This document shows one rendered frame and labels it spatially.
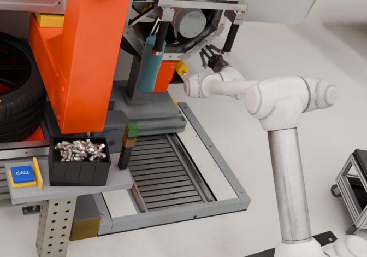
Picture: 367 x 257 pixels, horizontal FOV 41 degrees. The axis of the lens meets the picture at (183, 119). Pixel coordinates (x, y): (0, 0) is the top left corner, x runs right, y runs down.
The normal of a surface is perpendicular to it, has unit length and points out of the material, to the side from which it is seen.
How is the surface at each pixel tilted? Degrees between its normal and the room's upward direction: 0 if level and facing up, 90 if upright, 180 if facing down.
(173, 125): 90
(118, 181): 0
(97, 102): 90
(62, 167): 90
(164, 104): 0
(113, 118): 0
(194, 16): 90
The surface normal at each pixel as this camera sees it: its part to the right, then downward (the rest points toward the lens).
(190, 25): 0.40, 0.62
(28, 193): 0.26, -0.78
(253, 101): -0.91, -0.01
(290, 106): 0.38, 0.00
